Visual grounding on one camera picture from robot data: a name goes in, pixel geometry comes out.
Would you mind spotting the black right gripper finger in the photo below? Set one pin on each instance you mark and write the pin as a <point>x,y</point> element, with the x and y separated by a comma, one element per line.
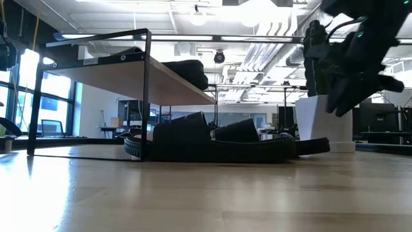
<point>357,96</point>
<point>335,95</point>

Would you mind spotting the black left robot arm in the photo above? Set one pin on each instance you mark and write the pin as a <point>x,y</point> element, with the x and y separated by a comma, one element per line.
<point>6,56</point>

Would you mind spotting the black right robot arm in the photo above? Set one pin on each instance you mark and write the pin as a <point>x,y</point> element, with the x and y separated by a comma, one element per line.
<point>370,9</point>

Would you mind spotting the green cactus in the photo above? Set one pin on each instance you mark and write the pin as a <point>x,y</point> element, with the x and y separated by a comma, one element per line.
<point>313,80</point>

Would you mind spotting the black computer monitor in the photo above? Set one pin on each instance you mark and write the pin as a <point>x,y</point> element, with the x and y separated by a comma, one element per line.
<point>380,117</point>

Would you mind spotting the white plant pot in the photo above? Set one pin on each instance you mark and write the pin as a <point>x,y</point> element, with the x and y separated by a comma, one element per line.
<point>312,122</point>

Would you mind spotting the black overhead gantry bar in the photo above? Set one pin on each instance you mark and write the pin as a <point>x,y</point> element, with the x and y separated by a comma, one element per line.
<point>257,38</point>

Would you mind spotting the office chair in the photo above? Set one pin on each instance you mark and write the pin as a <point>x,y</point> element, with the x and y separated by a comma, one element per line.
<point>52,128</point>

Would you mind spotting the background black table frame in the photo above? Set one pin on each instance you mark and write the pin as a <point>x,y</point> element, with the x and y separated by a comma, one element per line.
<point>285,103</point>

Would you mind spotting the black overhead camera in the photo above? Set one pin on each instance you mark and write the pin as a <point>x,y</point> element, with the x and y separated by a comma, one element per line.
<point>219,57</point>

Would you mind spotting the black metal table frame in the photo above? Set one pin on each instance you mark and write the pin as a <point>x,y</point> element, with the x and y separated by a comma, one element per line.
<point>64,143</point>

